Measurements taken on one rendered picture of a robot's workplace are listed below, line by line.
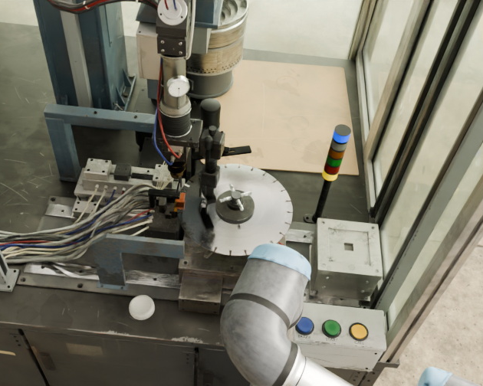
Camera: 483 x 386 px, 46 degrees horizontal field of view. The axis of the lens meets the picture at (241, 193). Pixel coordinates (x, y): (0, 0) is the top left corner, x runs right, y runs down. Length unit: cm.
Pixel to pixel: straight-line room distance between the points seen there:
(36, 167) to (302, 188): 90
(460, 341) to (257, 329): 184
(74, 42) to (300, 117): 86
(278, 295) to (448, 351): 175
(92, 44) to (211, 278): 85
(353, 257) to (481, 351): 119
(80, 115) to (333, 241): 83
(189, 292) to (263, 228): 27
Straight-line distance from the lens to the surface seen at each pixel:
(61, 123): 179
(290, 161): 203
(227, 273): 162
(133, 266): 175
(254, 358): 95
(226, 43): 205
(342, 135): 158
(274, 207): 164
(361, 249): 167
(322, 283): 167
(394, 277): 151
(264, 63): 243
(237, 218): 159
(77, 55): 195
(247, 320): 95
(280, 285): 99
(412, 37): 174
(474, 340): 274
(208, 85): 219
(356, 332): 153
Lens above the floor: 223
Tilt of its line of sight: 50 degrees down
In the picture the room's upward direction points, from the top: 7 degrees clockwise
